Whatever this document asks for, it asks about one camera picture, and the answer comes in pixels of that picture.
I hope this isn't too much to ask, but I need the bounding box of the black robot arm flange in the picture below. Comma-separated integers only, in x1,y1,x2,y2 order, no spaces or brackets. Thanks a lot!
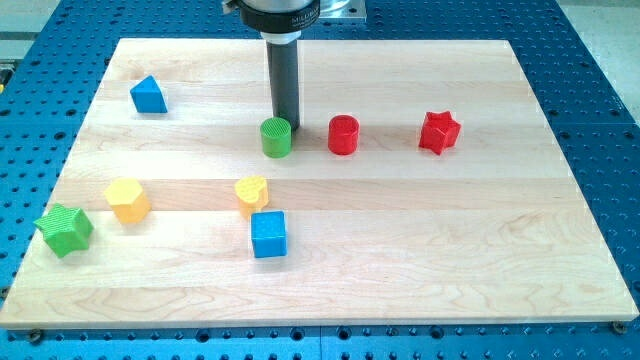
221,0,320,34

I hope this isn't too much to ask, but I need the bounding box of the red star block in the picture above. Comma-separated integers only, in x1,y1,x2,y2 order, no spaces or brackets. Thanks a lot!
418,111,461,155

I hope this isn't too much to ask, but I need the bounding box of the yellow hexagon block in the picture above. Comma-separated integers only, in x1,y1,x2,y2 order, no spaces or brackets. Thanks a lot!
104,178,151,224

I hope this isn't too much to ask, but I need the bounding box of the green star block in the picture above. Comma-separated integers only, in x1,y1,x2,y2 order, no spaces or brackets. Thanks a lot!
34,203,94,258

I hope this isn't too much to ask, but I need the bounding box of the red cylinder block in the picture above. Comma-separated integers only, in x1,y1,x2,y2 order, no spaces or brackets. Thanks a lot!
328,115,360,155

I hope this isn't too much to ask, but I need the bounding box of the green cylinder block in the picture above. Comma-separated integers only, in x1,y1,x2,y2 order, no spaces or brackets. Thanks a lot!
260,117,292,158

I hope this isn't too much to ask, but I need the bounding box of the yellow heart block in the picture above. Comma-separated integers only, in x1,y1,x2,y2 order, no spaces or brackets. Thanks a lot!
234,176,269,219

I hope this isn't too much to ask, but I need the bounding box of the blue cube block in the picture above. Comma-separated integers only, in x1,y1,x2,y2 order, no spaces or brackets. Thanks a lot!
250,211,287,258

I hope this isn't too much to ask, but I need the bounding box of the light wooden board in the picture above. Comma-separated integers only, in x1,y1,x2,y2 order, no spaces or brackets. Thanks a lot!
1,38,638,329

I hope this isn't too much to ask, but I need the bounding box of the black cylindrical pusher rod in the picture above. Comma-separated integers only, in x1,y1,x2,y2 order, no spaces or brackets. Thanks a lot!
262,32,300,131

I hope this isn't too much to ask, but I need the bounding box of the blue triangle block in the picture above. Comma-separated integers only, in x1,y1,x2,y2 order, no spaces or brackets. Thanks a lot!
130,75,168,113

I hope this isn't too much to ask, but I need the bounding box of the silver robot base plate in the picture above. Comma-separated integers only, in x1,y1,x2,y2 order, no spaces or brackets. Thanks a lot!
319,0,367,21

